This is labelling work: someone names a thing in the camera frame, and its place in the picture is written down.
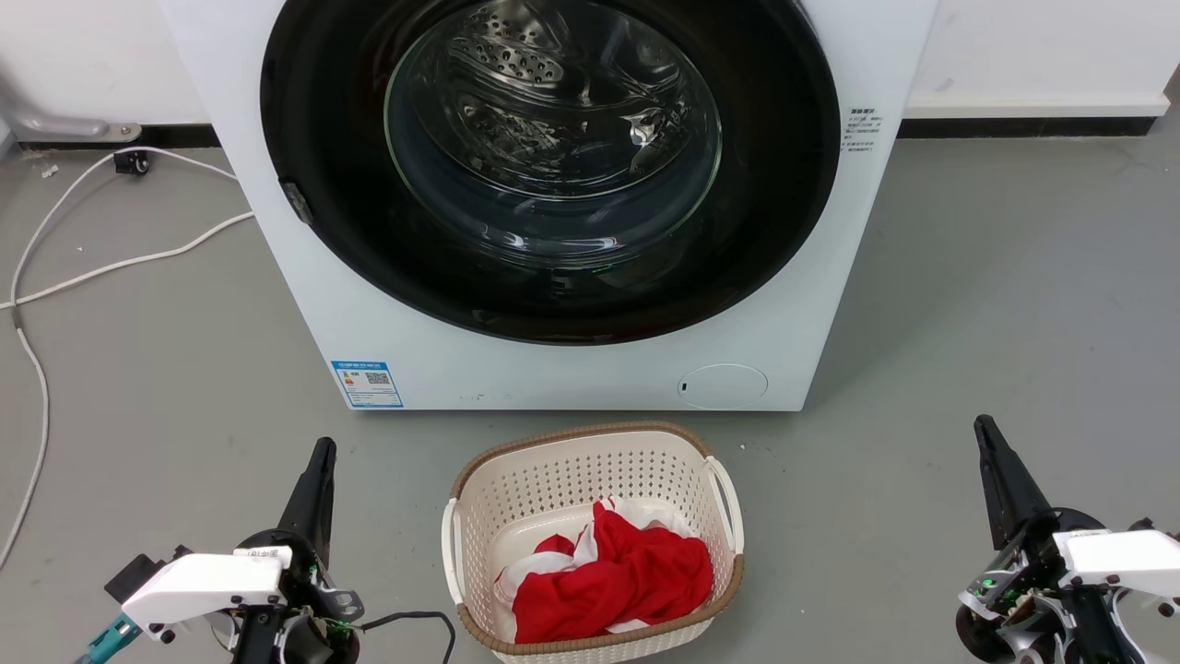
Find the cream plastic laundry basket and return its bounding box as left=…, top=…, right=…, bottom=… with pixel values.
left=441, top=421, right=746, bottom=664

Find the round white filter cover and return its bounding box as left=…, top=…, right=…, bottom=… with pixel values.
left=678, top=363, right=770, bottom=410

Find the grey floor pipe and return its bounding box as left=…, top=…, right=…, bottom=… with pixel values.
left=0, top=81, right=144, bottom=145

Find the short white cable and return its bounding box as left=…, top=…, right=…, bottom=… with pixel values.
left=0, top=211, right=255, bottom=311

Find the white front-load washing machine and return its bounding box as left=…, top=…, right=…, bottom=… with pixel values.
left=157, top=0, right=939, bottom=412

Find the blue energy label sticker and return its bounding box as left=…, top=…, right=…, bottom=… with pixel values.
left=330, top=360, right=405, bottom=409

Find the teal cable connector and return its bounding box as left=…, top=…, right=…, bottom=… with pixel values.
left=74, top=615, right=142, bottom=664

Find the black round washer door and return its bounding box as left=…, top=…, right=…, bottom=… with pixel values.
left=260, top=0, right=842, bottom=347

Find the red garment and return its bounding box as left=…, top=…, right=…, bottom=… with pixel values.
left=512, top=501, right=715, bottom=645

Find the stainless steel washer drum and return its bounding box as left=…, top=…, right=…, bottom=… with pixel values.
left=385, top=0, right=723, bottom=202

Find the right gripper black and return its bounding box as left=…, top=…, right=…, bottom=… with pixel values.
left=955, top=414, right=1140, bottom=664

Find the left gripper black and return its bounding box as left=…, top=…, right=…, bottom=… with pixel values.
left=208, top=437, right=366, bottom=664

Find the thin black left gripper cable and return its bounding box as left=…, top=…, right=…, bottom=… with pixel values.
left=355, top=611, right=458, bottom=664

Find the long white looping cable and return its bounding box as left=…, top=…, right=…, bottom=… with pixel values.
left=0, top=146, right=239, bottom=567

